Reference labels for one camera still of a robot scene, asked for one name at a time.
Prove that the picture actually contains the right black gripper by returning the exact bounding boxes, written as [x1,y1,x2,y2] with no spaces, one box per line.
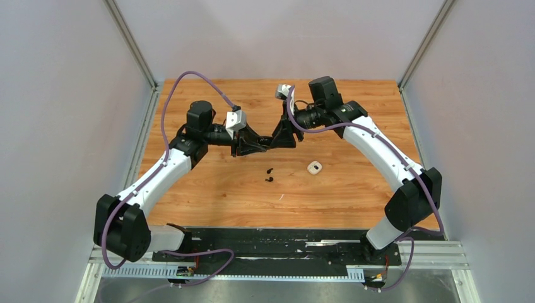
[271,100,326,147]

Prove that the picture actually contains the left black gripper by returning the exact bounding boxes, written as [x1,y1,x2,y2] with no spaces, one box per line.
[203,122,267,158]

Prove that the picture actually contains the white earbud charging case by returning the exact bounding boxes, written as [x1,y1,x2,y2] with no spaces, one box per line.
[307,161,322,175]

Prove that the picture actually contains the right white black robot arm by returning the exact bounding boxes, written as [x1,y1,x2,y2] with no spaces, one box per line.
[273,76,442,264]

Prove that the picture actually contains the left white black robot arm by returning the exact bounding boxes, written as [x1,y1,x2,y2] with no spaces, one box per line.
[93,100,273,262]

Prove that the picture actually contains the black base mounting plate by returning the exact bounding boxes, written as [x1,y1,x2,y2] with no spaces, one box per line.
[144,226,447,278]

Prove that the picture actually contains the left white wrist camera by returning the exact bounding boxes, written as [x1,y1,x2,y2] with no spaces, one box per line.
[225,105,247,138]

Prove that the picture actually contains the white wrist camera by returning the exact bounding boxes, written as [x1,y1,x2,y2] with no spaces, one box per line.
[275,84,295,100]
[225,105,247,138]

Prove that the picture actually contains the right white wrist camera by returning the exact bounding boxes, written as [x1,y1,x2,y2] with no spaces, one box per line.
[275,84,295,100]

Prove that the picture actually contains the left aluminium frame post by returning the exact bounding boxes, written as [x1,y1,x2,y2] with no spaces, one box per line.
[103,0,158,90]

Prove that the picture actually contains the aluminium frame post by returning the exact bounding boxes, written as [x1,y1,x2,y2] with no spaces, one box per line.
[397,0,457,92]
[103,0,158,90]

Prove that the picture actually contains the slotted grey cable duct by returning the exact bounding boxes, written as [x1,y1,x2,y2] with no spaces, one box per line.
[102,266,365,283]

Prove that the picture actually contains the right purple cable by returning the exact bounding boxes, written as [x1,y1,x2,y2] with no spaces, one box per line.
[286,85,445,292]

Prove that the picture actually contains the right aluminium frame post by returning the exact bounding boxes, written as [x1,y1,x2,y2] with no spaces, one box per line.
[397,0,457,92]

